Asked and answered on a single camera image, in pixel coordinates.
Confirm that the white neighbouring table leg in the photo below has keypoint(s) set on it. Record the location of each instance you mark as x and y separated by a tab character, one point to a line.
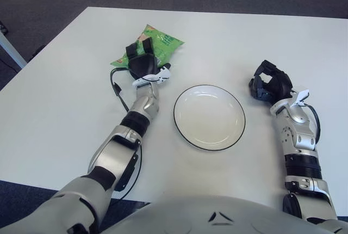
12	50

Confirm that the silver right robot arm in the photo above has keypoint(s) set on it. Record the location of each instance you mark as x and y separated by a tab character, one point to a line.
301	138

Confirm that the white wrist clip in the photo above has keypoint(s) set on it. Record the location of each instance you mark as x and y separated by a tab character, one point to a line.
163	74
301	95

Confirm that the dark floor object by leg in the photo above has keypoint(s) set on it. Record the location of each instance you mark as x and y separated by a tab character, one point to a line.
3	27

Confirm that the white plate with black rim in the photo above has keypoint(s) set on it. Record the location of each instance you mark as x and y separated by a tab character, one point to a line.
209	119

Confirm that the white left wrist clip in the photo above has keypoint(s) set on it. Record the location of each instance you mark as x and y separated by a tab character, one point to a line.
163	74

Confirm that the silver robot torso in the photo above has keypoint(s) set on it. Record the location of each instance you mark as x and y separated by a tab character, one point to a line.
190	215

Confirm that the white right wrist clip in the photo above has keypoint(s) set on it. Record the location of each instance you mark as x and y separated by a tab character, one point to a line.
301	95

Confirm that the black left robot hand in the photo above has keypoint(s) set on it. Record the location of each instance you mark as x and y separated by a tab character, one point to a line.
142	65

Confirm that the green snack bag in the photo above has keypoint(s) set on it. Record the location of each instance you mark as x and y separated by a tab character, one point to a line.
163	40

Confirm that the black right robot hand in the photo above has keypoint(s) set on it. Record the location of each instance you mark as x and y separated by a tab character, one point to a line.
278	84

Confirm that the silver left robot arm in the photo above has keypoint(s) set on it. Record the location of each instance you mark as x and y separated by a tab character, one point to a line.
114	155

